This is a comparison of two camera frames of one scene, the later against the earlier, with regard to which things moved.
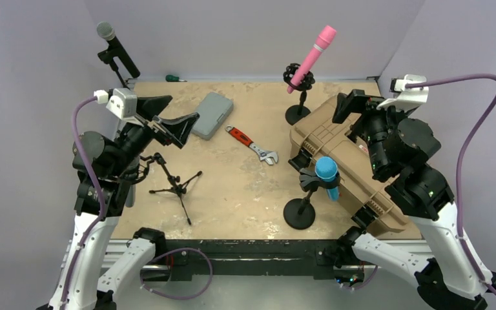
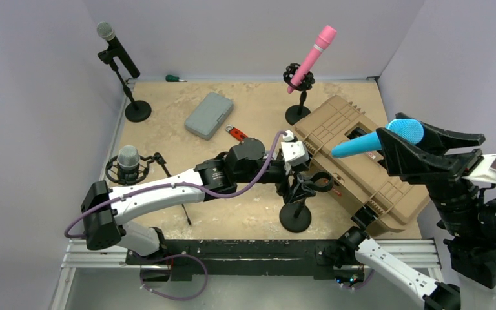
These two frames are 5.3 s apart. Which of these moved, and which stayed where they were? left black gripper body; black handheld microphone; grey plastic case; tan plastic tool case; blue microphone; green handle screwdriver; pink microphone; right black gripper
Moved: right black gripper; blue microphone; left black gripper body
Stayed: green handle screwdriver; grey plastic case; tan plastic tool case; pink microphone; black handheld microphone
